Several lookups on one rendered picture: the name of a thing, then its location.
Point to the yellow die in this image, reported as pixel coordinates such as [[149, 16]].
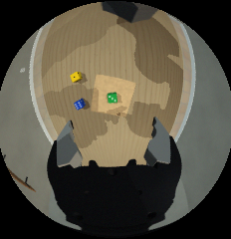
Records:
[[76, 76]]

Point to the blue die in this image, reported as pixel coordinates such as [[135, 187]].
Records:
[[79, 104]]

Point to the green die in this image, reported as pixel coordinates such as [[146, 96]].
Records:
[[112, 98]]

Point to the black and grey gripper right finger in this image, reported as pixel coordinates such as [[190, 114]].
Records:
[[162, 153]]

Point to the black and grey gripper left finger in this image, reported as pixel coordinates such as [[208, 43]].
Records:
[[63, 157]]

